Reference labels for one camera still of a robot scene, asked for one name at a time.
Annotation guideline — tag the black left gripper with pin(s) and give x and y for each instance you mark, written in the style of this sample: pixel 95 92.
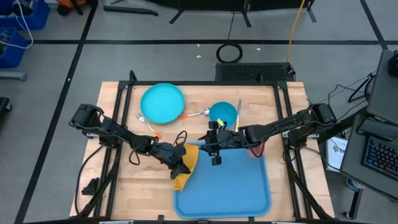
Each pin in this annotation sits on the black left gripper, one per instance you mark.
pixel 164 152

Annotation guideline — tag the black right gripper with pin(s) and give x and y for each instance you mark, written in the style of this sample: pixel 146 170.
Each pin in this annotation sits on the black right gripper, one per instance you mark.
pixel 228 140

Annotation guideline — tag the orange cloth napkin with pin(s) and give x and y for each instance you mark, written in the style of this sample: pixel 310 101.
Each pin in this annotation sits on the orange cloth napkin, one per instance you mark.
pixel 192 155

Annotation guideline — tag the blue plastic bowl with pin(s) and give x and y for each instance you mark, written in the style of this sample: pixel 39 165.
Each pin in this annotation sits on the blue plastic bowl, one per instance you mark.
pixel 228 112

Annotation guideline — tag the pink plastic cup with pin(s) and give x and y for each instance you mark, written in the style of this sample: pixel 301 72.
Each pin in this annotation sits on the pink plastic cup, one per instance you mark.
pixel 258 152

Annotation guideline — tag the teal plastic plate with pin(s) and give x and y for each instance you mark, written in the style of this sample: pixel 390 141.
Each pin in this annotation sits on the teal plastic plate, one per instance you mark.
pixel 161 102

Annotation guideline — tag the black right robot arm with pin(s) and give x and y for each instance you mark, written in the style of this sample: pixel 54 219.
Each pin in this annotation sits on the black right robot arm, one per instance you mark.
pixel 280 126

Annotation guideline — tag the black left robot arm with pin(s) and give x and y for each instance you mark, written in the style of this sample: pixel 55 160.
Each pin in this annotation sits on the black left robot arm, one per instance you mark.
pixel 118 129

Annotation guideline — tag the light blue plastic tray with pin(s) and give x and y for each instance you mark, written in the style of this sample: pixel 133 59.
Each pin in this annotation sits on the light blue plastic tray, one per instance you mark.
pixel 224 186

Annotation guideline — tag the yellow wrist tag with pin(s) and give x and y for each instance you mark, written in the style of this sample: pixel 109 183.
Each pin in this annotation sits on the yellow wrist tag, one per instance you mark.
pixel 220 122

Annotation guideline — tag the black perforated computer case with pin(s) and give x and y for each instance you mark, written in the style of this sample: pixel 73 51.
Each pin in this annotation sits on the black perforated computer case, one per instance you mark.
pixel 252 72

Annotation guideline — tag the black table clamp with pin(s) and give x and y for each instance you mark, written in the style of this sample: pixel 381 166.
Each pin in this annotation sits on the black table clamp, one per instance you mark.
pixel 91 187

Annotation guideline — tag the white printed paper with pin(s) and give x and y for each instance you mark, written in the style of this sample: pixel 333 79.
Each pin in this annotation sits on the white printed paper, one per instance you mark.
pixel 337 154

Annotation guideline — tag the grey keyboard desk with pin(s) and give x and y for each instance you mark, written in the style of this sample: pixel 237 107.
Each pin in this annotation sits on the grey keyboard desk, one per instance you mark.
pixel 353 158

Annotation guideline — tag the blue white roll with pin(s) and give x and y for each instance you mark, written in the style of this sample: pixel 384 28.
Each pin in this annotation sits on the blue white roll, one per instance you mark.
pixel 353 184

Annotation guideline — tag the black floor bar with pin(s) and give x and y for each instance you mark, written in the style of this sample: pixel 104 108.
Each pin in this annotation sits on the black floor bar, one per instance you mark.
pixel 130 10

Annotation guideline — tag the black backlit keyboard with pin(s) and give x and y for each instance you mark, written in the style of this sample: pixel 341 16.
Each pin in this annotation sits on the black backlit keyboard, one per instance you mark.
pixel 382 158

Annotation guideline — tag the dark grey monitor desk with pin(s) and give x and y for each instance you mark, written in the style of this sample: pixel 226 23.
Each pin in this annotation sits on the dark grey monitor desk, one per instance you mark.
pixel 384 93

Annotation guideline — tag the black chair base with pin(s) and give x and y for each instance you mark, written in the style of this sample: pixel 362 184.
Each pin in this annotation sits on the black chair base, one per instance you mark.
pixel 4 105

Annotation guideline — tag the grey floor foot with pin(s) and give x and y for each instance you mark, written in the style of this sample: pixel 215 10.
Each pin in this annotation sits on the grey floor foot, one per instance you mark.
pixel 12 75

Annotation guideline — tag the orange bag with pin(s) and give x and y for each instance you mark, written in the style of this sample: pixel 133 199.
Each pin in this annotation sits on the orange bag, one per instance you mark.
pixel 66 2

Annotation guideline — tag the small blue storage bin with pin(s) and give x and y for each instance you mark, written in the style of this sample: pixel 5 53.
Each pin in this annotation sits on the small blue storage bin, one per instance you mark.
pixel 14 53

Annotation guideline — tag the black monitor stand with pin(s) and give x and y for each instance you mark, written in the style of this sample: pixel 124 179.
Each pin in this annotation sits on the black monitor stand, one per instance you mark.
pixel 393 63

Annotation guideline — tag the large blue storage bin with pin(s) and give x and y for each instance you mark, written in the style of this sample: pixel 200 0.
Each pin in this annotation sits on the large blue storage bin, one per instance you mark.
pixel 37 17

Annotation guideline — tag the black metal table frame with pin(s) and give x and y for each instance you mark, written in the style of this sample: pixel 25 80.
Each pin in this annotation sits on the black metal table frame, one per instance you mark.
pixel 202 83

